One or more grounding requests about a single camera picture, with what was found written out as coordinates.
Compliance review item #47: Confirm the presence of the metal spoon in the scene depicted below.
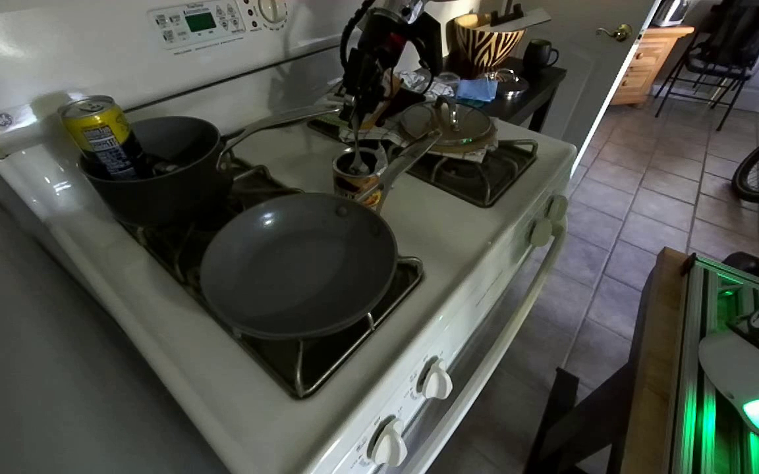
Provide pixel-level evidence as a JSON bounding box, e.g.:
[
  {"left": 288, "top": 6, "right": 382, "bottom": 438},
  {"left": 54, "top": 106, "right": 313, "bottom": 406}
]
[{"left": 349, "top": 109, "right": 374, "bottom": 177}]

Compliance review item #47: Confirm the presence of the wooden cabinet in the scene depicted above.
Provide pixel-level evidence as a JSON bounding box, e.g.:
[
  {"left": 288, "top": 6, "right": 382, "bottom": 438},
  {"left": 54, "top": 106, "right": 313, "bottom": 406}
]
[{"left": 611, "top": 24, "right": 695, "bottom": 110}]

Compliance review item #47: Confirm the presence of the white stove knob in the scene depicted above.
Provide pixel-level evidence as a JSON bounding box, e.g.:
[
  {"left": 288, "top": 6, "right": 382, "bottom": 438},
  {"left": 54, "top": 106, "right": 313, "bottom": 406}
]
[
  {"left": 365, "top": 413, "right": 411, "bottom": 471},
  {"left": 414, "top": 354, "right": 456, "bottom": 404},
  {"left": 543, "top": 190, "right": 573, "bottom": 223},
  {"left": 524, "top": 213, "right": 560, "bottom": 251}
]

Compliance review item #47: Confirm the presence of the grey refrigerator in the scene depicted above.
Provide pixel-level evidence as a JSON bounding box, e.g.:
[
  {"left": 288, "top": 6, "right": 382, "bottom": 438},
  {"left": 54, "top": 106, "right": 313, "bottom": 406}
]
[{"left": 0, "top": 139, "right": 229, "bottom": 474}]

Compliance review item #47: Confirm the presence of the blue sponge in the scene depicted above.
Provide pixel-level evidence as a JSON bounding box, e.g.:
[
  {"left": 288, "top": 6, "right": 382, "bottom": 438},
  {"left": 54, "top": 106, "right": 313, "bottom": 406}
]
[{"left": 454, "top": 77, "right": 502, "bottom": 109}]

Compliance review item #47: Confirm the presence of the grey frying pan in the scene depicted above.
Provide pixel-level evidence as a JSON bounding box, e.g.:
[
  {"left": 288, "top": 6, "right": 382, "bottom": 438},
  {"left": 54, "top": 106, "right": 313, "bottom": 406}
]
[{"left": 199, "top": 129, "right": 442, "bottom": 342}]

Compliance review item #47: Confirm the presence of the black mug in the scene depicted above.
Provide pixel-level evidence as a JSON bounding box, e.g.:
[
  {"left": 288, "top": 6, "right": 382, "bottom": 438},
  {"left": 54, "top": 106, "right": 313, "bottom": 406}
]
[{"left": 520, "top": 36, "right": 564, "bottom": 78}]

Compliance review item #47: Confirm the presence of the white gas stove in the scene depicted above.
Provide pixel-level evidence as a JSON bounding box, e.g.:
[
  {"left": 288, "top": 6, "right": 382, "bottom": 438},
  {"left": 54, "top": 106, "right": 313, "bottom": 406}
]
[{"left": 0, "top": 0, "right": 580, "bottom": 474}]

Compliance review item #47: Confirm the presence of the black floor stand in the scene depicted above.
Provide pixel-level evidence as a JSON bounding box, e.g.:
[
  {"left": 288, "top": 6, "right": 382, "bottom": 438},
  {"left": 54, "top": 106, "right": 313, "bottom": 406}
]
[{"left": 522, "top": 367, "right": 639, "bottom": 474}]

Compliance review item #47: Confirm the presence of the white door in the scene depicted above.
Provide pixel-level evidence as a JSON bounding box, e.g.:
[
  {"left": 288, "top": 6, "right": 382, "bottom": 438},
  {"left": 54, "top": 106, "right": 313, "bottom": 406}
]
[{"left": 527, "top": 0, "right": 668, "bottom": 173}]

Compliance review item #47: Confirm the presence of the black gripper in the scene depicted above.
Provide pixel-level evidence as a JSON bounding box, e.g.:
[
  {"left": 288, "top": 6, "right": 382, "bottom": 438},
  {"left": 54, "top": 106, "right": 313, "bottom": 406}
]
[{"left": 344, "top": 9, "right": 414, "bottom": 121}]

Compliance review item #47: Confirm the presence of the black burner grate under lid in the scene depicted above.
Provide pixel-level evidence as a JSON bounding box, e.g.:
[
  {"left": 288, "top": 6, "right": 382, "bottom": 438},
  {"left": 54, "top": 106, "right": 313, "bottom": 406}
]
[{"left": 309, "top": 117, "right": 543, "bottom": 210}]

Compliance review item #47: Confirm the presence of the black chair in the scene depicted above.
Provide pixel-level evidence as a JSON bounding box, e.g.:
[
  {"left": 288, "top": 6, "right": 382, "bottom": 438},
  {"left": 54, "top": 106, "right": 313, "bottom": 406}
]
[{"left": 651, "top": 0, "right": 759, "bottom": 134}]

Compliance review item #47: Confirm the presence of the tin with orange label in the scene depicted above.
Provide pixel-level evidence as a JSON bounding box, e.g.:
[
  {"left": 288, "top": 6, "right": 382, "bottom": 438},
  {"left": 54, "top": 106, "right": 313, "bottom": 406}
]
[{"left": 329, "top": 143, "right": 394, "bottom": 213}]

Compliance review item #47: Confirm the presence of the black burner grate under pans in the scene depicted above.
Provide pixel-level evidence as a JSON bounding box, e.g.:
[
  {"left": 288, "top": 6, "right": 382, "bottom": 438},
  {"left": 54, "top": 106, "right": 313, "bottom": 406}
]
[{"left": 108, "top": 168, "right": 428, "bottom": 404}]

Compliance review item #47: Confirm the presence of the green lit aluminium frame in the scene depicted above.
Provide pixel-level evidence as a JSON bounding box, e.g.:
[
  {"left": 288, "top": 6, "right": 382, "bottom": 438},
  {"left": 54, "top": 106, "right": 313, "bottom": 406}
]
[{"left": 670, "top": 254, "right": 759, "bottom": 474}]

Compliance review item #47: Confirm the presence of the yellow drink can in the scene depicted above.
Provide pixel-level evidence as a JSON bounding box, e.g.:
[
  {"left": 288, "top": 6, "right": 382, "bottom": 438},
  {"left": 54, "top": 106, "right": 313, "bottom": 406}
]
[{"left": 59, "top": 93, "right": 153, "bottom": 182}]

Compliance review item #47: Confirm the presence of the dark saucepan with long handle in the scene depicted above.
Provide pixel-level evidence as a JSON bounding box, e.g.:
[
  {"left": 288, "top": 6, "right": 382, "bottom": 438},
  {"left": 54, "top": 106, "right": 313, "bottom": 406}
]
[{"left": 76, "top": 102, "right": 350, "bottom": 229}]

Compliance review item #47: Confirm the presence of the small glass jar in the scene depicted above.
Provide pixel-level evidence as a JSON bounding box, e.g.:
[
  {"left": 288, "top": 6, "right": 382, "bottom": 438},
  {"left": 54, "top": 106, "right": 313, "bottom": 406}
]
[{"left": 494, "top": 67, "right": 531, "bottom": 106}]

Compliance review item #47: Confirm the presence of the brass door knob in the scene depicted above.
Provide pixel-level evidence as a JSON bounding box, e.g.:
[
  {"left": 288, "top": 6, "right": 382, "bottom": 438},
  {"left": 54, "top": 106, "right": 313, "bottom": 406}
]
[{"left": 597, "top": 22, "right": 632, "bottom": 46}]

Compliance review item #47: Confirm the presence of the black side table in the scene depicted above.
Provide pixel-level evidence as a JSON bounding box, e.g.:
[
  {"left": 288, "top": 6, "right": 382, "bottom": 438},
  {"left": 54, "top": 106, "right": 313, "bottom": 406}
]
[{"left": 414, "top": 53, "right": 569, "bottom": 134}]

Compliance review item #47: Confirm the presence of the crumpled aluminium foil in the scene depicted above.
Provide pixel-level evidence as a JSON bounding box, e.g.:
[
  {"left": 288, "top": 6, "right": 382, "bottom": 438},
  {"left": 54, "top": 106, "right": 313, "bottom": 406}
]
[{"left": 400, "top": 71, "right": 464, "bottom": 102}]

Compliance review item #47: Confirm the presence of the wooden cart board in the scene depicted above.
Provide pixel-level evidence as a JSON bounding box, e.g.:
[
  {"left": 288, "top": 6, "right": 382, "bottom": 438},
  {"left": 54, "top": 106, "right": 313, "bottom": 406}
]
[{"left": 620, "top": 247, "right": 695, "bottom": 474}]

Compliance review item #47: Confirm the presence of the zebra pattern bowl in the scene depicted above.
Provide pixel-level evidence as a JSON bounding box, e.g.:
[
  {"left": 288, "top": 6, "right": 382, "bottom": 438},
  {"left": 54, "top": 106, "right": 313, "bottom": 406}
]
[{"left": 448, "top": 11, "right": 531, "bottom": 73}]

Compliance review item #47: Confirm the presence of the white oven dial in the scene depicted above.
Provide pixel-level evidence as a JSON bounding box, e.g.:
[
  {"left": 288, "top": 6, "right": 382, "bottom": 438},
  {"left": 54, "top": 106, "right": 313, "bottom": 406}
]
[{"left": 257, "top": 0, "right": 294, "bottom": 27}]

